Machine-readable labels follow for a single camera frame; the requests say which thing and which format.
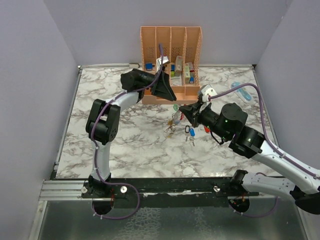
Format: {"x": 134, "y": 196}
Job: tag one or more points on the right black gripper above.
{"x": 189, "y": 110}

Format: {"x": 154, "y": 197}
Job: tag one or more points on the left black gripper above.
{"x": 162, "y": 87}

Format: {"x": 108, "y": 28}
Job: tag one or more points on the red handled key organizer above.
{"x": 170, "y": 129}

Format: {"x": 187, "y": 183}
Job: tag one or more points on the green key tag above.
{"x": 175, "y": 107}

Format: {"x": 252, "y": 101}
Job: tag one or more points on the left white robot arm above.
{"x": 104, "y": 117}

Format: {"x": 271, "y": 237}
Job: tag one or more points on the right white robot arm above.
{"x": 299, "y": 182}

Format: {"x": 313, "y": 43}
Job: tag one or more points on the silver keys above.
{"x": 191, "y": 139}

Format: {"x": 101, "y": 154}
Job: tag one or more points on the black key tag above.
{"x": 187, "y": 129}

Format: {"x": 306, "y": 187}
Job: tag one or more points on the blue key tag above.
{"x": 192, "y": 132}

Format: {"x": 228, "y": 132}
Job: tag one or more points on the blue stamp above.
{"x": 149, "y": 66}

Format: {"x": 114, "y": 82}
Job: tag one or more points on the green white box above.
{"x": 178, "y": 66}

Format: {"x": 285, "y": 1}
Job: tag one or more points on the blue glue stick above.
{"x": 191, "y": 80}

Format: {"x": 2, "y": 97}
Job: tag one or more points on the white red box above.
{"x": 188, "y": 72}

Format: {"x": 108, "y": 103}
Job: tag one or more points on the peach plastic desk organizer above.
{"x": 185, "y": 41}

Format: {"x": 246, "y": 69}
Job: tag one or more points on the blue white blister pack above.
{"x": 242, "y": 93}

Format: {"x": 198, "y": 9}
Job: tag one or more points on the white wall plug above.
{"x": 134, "y": 65}

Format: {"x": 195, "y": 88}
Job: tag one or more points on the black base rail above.
{"x": 179, "y": 192}

